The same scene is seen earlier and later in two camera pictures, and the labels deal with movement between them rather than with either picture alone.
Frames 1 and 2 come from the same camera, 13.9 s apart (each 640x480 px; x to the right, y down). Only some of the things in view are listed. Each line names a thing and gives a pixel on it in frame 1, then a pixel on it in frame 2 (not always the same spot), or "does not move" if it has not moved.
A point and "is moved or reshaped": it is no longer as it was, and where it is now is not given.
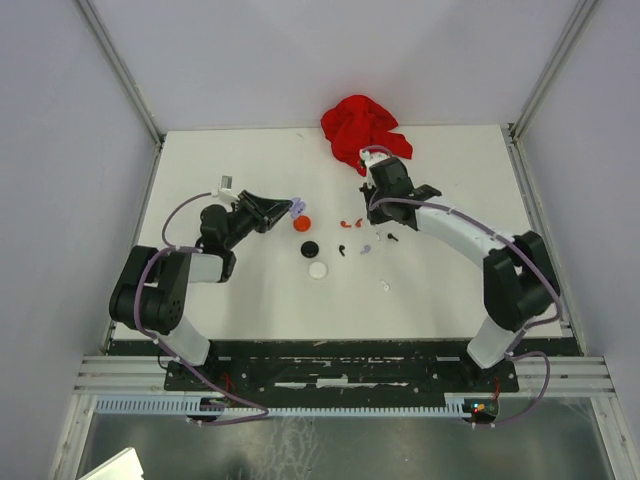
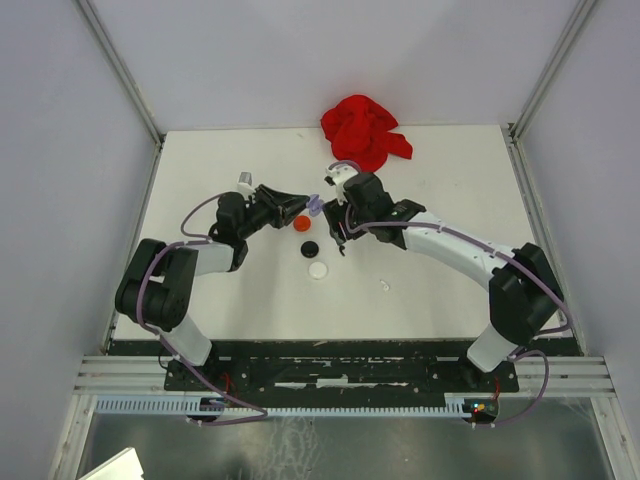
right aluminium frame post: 558,58 does not move
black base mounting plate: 341,375 does not move
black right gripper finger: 368,193 to 336,214
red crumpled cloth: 359,122 does not move
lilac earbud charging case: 297,207 is moved or reshaped
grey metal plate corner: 125,465 does not move
